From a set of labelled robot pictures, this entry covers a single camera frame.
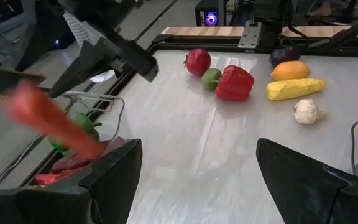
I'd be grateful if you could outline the black floor mat striped edge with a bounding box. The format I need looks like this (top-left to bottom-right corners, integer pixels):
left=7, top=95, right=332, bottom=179
left=0, top=67, right=47, bottom=101

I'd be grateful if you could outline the red bell pepper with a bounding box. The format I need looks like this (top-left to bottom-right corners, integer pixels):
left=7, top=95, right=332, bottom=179
left=214, top=64, right=255, bottom=102

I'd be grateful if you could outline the orange carrot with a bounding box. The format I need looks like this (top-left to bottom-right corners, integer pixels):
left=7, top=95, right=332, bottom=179
left=0, top=80, right=104, bottom=160

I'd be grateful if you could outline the red apple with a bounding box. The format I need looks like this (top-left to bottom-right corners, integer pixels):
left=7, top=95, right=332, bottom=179
left=183, top=47, right=213, bottom=78

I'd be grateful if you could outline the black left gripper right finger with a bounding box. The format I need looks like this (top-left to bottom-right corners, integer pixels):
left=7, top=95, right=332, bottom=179
left=255, top=138, right=358, bottom=224

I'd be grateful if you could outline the black computer with purple light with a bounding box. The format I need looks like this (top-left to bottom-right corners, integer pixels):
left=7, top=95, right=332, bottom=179
left=194, top=0, right=227, bottom=27

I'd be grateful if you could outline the yellow corn cob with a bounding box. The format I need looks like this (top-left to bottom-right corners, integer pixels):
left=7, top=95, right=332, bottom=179
left=266, top=77, right=326, bottom=101

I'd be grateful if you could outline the dark purple eggplant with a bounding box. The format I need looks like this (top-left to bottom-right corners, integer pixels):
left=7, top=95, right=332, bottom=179
left=51, top=136, right=127, bottom=174

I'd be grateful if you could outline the yellow lemon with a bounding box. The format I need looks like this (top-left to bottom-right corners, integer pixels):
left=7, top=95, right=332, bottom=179
left=270, top=60, right=311, bottom=82

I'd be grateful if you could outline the silver metal mounting plate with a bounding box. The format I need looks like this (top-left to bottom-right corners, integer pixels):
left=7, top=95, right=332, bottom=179
left=237, top=20, right=262, bottom=49

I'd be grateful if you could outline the green bell pepper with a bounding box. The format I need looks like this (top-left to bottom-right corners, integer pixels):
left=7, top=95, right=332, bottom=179
left=48, top=111, right=103, bottom=156

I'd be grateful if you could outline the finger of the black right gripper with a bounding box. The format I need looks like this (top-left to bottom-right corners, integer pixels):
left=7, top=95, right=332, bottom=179
left=14, top=0, right=73, bottom=73
left=48, top=40, right=118, bottom=99

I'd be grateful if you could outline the small dark green fruit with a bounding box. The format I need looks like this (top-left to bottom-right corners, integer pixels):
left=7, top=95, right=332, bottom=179
left=200, top=68, right=223, bottom=92

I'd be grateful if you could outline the person's foot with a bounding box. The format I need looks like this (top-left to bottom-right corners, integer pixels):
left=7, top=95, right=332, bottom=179
left=305, top=0, right=333, bottom=18

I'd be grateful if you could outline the clear plastic vegetable basket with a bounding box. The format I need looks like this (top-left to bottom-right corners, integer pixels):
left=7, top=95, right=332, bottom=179
left=26, top=91, right=127, bottom=190

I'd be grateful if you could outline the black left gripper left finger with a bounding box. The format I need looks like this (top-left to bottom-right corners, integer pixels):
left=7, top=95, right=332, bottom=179
left=0, top=138, right=143, bottom=224

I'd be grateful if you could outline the black aluminium table frame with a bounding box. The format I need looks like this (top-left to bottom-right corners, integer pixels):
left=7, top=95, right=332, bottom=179
left=0, top=11, right=358, bottom=190

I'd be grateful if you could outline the white garlic bulb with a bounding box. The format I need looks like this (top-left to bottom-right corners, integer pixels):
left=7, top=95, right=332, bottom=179
left=293, top=98, right=327, bottom=125

